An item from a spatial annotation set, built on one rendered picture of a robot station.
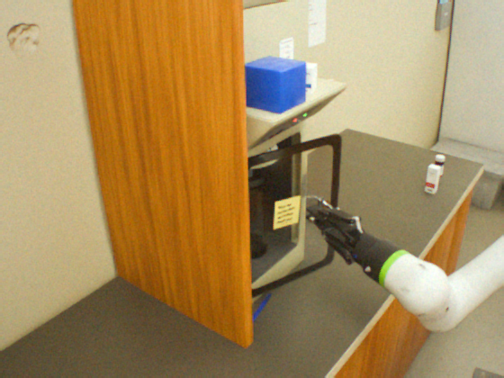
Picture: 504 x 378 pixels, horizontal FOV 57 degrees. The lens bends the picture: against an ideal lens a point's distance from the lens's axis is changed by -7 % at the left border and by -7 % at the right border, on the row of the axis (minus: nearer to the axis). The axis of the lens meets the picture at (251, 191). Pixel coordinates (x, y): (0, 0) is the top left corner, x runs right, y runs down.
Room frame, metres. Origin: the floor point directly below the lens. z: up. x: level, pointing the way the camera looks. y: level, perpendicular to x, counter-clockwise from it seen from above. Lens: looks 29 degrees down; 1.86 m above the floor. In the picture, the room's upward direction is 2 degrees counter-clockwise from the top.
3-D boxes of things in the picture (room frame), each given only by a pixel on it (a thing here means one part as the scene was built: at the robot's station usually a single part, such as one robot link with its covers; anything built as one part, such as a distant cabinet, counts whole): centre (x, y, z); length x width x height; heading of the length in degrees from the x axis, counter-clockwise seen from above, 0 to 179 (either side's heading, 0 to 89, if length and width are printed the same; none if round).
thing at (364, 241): (0.93, -0.25, 1.20); 0.09 x 0.07 x 0.08; 32
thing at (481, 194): (3.29, -1.68, 0.17); 0.60 x 0.42 x 0.33; 50
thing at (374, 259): (0.87, -0.29, 1.20); 0.12 x 0.06 x 0.09; 122
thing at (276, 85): (1.03, -0.05, 1.56); 0.10 x 0.10 x 0.09; 52
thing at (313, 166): (1.07, -0.10, 1.19); 0.30 x 0.01 x 0.40; 121
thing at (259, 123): (1.08, -0.10, 1.46); 0.32 x 0.11 x 0.10; 142
